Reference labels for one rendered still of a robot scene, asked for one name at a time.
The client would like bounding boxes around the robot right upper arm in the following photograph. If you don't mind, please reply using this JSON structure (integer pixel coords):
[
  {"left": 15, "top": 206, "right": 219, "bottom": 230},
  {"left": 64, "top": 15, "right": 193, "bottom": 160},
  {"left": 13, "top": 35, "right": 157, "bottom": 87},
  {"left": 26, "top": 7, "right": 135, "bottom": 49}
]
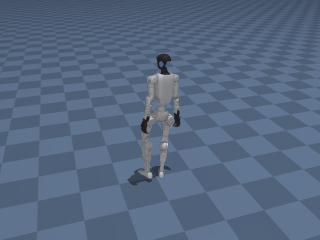
[{"left": 172, "top": 74, "right": 179, "bottom": 98}]

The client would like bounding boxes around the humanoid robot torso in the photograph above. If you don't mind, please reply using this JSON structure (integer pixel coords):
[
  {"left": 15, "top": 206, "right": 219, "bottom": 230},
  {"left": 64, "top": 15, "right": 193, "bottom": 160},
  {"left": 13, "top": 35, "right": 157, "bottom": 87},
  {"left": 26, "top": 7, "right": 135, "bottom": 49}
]
[{"left": 153, "top": 70, "right": 175, "bottom": 122}]

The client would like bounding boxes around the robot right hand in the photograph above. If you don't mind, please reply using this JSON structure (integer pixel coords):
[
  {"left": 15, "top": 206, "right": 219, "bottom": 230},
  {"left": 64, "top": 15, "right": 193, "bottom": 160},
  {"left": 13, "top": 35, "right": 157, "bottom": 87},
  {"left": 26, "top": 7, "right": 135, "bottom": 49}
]
[{"left": 173, "top": 110, "right": 181, "bottom": 127}]

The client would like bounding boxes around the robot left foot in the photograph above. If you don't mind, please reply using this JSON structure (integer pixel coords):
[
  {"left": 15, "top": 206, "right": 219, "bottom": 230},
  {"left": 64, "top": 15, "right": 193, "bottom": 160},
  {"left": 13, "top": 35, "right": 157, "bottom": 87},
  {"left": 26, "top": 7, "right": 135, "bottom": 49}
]
[{"left": 138, "top": 169, "right": 153, "bottom": 179}]

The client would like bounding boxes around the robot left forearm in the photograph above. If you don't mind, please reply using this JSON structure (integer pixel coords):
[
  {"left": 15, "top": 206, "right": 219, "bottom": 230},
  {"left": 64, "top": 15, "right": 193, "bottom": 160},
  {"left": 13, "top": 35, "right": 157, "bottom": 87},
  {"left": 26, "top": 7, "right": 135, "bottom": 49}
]
[{"left": 143, "top": 96, "right": 152, "bottom": 120}]

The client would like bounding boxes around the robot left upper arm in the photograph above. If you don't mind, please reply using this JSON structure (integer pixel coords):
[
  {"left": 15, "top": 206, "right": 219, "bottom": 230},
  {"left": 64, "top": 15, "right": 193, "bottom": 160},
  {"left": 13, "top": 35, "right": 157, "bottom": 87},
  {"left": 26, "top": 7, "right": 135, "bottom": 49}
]
[{"left": 147, "top": 75, "right": 158, "bottom": 103}]

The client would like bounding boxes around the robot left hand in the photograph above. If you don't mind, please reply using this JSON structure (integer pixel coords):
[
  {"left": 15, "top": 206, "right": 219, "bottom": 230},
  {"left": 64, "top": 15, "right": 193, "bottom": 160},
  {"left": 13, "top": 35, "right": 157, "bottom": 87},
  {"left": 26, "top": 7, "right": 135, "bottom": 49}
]
[{"left": 141, "top": 116, "right": 150, "bottom": 134}]

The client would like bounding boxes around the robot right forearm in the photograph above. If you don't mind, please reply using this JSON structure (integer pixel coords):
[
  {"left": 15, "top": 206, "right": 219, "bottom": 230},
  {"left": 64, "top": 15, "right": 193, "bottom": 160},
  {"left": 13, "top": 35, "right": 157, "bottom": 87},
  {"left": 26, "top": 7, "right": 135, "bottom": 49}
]
[{"left": 172, "top": 96, "right": 180, "bottom": 114}]

